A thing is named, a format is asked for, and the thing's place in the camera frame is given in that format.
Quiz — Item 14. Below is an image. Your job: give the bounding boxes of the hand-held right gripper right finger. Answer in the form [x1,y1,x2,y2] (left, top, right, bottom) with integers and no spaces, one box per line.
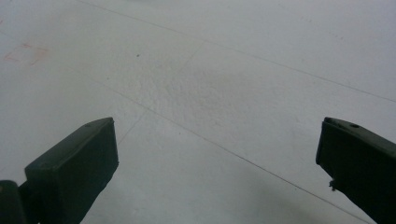
[315,117,396,224]

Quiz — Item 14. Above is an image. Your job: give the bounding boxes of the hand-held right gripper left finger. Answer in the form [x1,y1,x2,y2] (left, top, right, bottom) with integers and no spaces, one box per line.
[19,117,120,224]

